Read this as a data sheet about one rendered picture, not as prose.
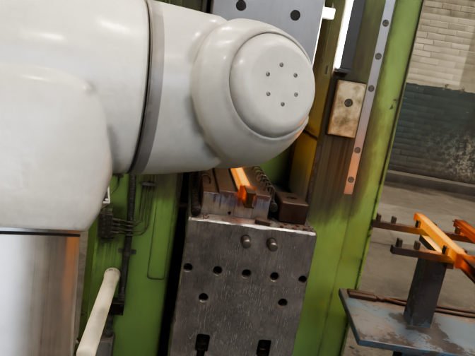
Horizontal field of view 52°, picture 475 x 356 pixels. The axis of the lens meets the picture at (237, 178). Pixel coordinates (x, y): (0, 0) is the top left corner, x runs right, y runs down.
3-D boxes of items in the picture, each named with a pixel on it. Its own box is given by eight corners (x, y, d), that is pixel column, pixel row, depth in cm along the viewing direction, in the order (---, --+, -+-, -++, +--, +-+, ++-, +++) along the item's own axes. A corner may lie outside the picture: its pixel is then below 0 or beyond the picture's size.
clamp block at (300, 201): (305, 225, 148) (309, 205, 147) (278, 222, 147) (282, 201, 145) (297, 212, 160) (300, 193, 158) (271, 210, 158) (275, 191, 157)
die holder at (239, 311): (290, 366, 153) (318, 233, 143) (168, 357, 148) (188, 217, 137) (263, 285, 207) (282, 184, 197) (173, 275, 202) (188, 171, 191)
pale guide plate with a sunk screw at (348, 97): (355, 138, 155) (367, 84, 151) (328, 133, 154) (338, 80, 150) (353, 137, 157) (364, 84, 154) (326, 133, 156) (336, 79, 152)
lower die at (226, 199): (266, 220, 146) (271, 193, 144) (200, 212, 144) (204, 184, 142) (249, 184, 187) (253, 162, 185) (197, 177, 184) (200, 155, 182)
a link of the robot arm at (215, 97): (259, 54, 50) (124, 30, 45) (365, -2, 33) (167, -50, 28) (249, 181, 50) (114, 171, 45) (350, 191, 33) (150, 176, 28)
